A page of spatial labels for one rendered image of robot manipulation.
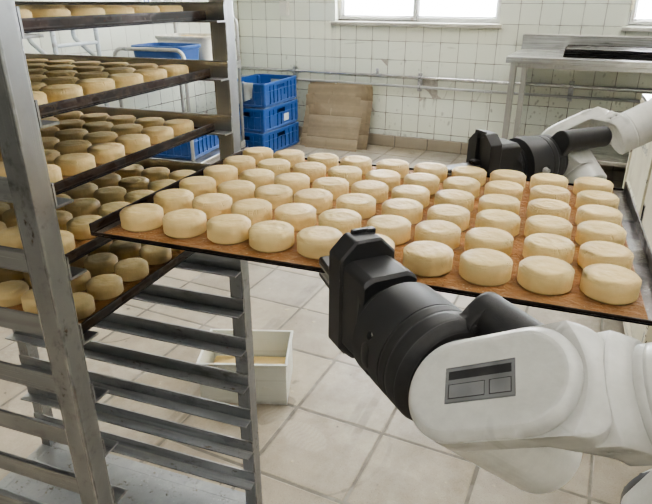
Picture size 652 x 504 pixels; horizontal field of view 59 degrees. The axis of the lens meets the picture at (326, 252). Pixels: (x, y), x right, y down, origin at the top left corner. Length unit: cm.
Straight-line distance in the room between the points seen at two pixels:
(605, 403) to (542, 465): 9
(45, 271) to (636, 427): 60
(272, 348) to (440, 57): 353
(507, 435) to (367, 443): 155
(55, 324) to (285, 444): 122
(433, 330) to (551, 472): 12
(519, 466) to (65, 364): 56
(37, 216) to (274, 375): 136
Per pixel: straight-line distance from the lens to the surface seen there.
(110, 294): 88
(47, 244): 72
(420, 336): 41
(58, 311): 75
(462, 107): 516
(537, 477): 43
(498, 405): 35
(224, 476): 147
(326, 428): 193
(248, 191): 78
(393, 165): 89
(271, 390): 199
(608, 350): 35
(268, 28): 578
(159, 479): 162
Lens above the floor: 126
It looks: 24 degrees down
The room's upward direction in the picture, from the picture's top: straight up
